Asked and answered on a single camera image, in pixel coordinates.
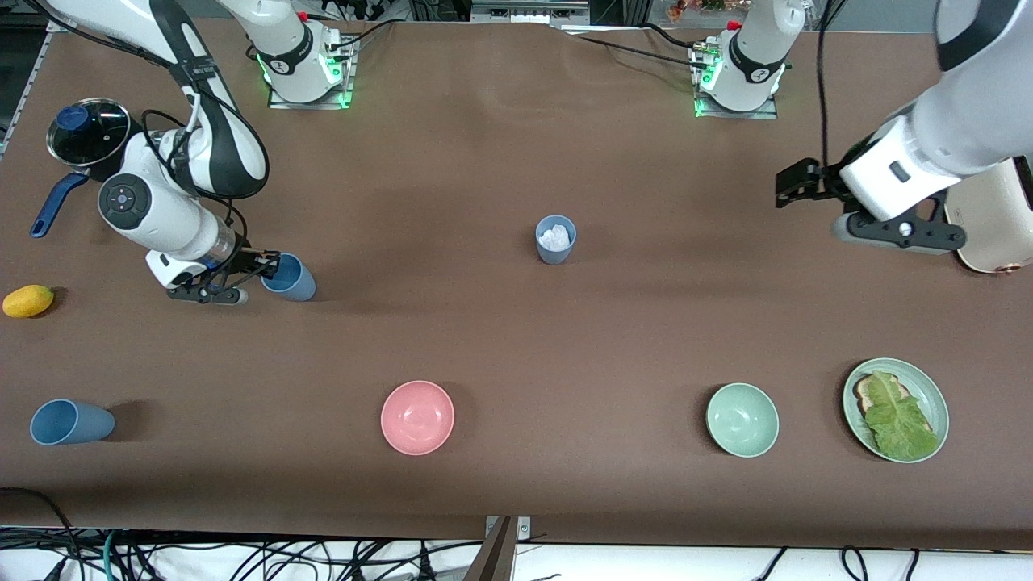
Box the blue plastic cup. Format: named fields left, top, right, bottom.
left=260, top=252, right=317, bottom=303
left=535, top=215, right=577, bottom=265
left=29, top=399, right=116, bottom=446

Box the cream white toaster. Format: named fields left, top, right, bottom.
left=944, top=157, right=1033, bottom=276

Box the glass lid blue knob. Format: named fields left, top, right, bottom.
left=47, top=98, right=132, bottom=168

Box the yellow lemon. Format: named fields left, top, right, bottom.
left=2, top=284, right=56, bottom=319

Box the toast bread slice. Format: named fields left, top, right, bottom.
left=855, top=374, right=914, bottom=417

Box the pink bowl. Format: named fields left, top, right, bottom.
left=380, top=380, right=456, bottom=457

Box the pale green plate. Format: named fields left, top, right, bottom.
left=842, top=357, right=951, bottom=464

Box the pale green bowl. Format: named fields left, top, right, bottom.
left=705, top=382, right=780, bottom=459

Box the green lettuce leaf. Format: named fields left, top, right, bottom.
left=864, top=371, right=941, bottom=461

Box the aluminium table edge profile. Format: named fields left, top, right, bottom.
left=0, top=23, right=67, bottom=158

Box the brown table cover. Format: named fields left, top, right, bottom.
left=0, top=15, right=1033, bottom=551

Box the grey power strip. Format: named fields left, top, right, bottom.
left=470, top=0, right=591, bottom=25

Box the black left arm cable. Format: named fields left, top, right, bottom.
left=815, top=0, right=848, bottom=166

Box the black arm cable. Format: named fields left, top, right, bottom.
left=32, top=0, right=251, bottom=251
left=815, top=0, right=848, bottom=166

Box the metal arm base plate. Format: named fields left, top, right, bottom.
left=267, top=32, right=356, bottom=110
left=692, top=42, right=780, bottom=120

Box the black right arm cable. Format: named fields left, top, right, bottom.
left=32, top=0, right=251, bottom=251

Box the black saucepan blue handle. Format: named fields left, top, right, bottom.
left=31, top=98, right=142, bottom=240

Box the black base cable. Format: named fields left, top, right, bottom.
left=327, top=20, right=398, bottom=51
left=565, top=23, right=715, bottom=69

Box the black floor cable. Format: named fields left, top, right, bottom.
left=0, top=487, right=78, bottom=558
left=753, top=547, right=789, bottom=581

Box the metal mount bracket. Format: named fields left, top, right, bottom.
left=464, top=515, right=532, bottom=581

